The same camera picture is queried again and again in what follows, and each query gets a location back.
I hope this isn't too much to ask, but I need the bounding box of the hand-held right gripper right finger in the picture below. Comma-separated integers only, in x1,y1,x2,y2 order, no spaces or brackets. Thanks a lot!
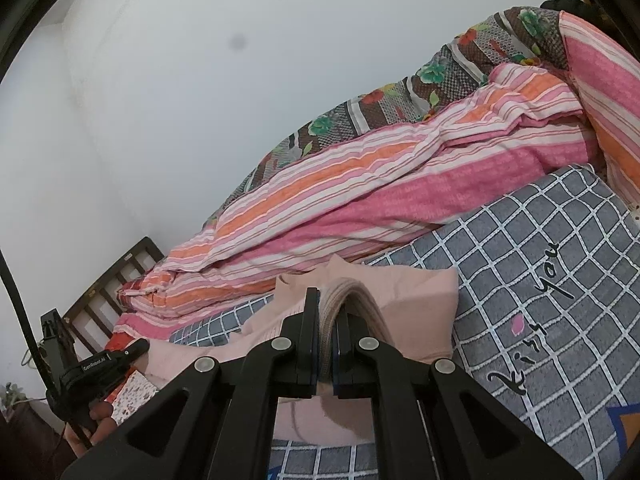
334,305,586,480

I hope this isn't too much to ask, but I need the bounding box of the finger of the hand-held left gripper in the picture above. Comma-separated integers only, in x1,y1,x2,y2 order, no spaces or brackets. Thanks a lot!
112,338,151,365

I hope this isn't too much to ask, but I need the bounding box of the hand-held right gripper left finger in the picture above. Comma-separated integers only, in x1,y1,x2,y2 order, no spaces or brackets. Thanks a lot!
60,287,321,480

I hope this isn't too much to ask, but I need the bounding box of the pink knitted sweater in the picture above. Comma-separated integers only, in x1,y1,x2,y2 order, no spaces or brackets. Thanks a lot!
142,255,458,448

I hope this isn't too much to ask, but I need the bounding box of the person's left hand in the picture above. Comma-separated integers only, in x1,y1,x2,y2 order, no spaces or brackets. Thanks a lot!
65,405,120,461

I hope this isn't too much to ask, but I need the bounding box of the red pillow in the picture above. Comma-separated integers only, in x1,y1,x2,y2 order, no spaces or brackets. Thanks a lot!
104,332,132,403

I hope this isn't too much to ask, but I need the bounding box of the floral bed sheet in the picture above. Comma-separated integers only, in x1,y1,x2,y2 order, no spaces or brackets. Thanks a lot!
111,371,160,423

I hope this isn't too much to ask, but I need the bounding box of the green plant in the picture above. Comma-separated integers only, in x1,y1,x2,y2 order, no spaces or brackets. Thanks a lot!
0,382,31,411

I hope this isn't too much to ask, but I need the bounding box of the dark wooden slatted headboard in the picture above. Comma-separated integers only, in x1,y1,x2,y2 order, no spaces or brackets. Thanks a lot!
62,236,166,356

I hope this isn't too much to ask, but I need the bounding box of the pink striped quilt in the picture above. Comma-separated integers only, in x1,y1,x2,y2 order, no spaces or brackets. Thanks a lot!
112,10,640,333

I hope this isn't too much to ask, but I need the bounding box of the grey checked blanket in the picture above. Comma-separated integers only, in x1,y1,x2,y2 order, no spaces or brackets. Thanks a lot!
167,162,640,480

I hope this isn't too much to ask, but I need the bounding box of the brown floral quilt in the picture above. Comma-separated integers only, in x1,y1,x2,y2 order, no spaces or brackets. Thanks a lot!
202,6,571,231

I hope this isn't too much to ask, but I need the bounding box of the dark cloth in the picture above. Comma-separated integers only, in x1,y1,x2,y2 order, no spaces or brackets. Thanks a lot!
540,0,608,36

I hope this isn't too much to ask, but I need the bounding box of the black cable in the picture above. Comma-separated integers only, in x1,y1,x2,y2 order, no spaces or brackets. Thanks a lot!
0,250,93,448

